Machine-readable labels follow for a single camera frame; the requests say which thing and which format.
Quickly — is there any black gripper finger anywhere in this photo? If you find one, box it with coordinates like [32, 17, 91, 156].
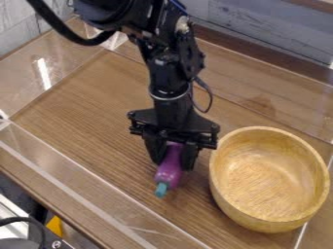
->
[143, 133, 167, 164]
[180, 142, 199, 171]

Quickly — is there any brown wooden bowl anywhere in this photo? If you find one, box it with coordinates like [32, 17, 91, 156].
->
[210, 126, 330, 233]

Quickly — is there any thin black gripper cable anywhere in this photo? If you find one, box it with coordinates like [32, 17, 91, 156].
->
[188, 76, 214, 115]

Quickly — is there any clear acrylic corner bracket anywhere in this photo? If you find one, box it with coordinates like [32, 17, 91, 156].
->
[84, 24, 128, 52]

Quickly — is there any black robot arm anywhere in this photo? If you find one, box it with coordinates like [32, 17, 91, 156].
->
[72, 0, 219, 170]

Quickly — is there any clear acrylic tray wall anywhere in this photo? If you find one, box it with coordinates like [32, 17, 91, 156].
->
[0, 32, 333, 249]

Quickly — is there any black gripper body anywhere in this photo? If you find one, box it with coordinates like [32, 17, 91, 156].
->
[127, 109, 219, 150]

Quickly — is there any purple toy eggplant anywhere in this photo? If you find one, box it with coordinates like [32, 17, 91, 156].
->
[155, 143, 183, 197]

